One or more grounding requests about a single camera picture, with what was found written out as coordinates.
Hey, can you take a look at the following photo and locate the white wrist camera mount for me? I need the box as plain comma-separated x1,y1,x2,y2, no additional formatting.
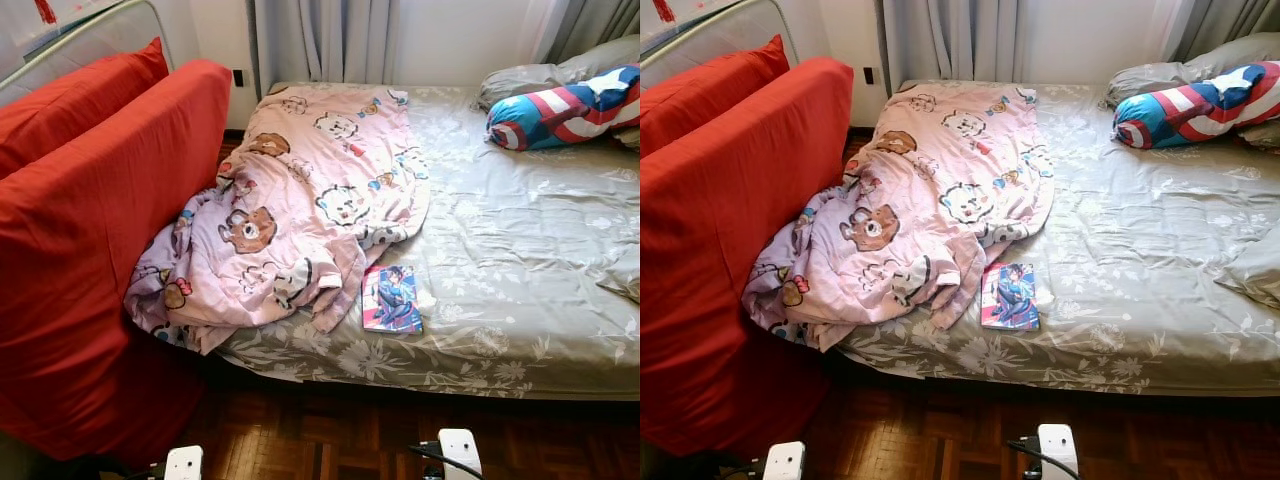
163,445,204,480
438,428,483,480
1037,424,1079,480
763,441,807,480

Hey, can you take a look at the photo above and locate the bed with grey floral sheet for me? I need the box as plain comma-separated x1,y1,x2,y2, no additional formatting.
838,78,1280,396
215,80,641,401

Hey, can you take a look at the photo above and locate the silver metal bed rail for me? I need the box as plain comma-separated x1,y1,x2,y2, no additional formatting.
640,0,801,71
0,0,174,101

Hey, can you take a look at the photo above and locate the red covered mattress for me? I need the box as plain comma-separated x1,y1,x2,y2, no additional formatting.
0,37,169,181
640,56,854,459
640,35,791,156
0,58,233,466

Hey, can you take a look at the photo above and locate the grey curtain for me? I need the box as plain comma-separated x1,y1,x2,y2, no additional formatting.
880,0,1031,96
1165,0,1280,63
530,0,641,63
250,0,401,96

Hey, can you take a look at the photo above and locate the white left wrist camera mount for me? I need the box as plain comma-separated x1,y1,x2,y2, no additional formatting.
163,445,204,480
763,441,807,480

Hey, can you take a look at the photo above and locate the pink cartoon blanket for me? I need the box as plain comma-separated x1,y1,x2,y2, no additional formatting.
124,86,433,356
741,82,1056,353

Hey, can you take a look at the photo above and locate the anime comic book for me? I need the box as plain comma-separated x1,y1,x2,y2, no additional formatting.
361,264,424,335
979,262,1041,332

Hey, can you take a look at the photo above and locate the Captain America bolster pillow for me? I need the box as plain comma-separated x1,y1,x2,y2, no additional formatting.
486,64,641,152
1113,62,1280,151

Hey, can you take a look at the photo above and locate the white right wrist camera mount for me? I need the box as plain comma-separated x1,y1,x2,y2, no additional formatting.
438,428,483,480
1037,424,1079,480

